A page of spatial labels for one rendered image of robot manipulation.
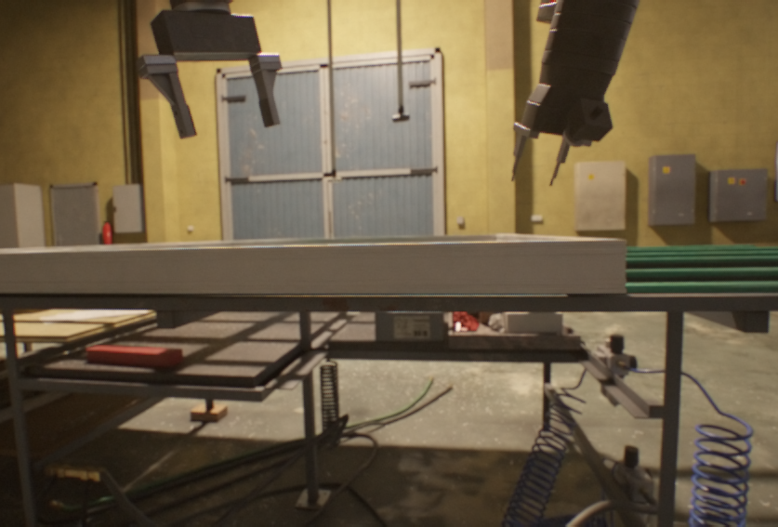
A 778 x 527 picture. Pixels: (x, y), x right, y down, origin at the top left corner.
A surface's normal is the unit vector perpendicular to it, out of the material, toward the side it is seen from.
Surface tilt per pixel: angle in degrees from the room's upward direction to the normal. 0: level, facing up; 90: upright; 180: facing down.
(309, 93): 90
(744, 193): 90
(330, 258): 90
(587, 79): 122
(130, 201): 90
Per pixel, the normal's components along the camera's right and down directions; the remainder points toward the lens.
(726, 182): -0.15, 0.07
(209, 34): 0.72, 0.07
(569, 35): -0.76, 0.19
